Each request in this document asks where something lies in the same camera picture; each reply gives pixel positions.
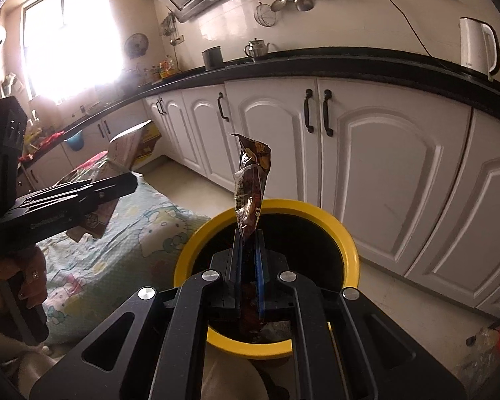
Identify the printed cardboard box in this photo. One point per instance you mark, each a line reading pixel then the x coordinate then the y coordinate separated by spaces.
pixel 96 221

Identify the small hanging tools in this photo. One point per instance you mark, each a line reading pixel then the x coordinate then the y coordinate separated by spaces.
pixel 171 29

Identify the red cloth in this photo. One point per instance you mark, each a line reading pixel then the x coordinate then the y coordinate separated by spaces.
pixel 46 141

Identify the group of condiment bottles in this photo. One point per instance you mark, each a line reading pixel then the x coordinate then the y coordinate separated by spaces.
pixel 164 68

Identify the white electric kettle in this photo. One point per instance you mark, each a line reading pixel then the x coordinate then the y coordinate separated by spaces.
pixel 477 46

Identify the steel teapot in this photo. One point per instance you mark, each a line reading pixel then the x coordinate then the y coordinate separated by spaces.
pixel 257 50

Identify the clear plastic bag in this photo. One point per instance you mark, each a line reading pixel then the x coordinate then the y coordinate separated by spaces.
pixel 491 354

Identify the person's left hand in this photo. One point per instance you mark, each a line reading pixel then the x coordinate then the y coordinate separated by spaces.
pixel 29 275

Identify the yellow rimmed waste bin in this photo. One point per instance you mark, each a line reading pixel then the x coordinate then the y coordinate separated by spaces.
pixel 308 212

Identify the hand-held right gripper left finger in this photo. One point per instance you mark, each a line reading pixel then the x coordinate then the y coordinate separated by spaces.
pixel 238 283

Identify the brown snack wrapper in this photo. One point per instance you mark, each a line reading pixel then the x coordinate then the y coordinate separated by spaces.
pixel 252 175

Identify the black pot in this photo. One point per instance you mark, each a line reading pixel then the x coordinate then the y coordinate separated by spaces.
pixel 212 59

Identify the black kitchen countertop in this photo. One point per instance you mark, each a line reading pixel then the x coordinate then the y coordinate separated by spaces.
pixel 358 64

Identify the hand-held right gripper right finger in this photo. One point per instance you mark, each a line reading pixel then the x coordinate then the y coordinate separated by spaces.
pixel 260 283

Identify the blue hanging basket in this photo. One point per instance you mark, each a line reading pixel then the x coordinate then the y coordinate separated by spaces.
pixel 73 141

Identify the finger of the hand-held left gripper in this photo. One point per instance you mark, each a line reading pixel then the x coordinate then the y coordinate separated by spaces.
pixel 100 189

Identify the small round wall fan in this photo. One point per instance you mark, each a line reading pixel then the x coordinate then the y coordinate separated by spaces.
pixel 136 45

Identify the printed cartoon blanket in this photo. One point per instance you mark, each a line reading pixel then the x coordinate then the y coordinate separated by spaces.
pixel 121 250

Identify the kitchen window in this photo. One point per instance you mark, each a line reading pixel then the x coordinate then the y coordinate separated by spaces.
pixel 73 37

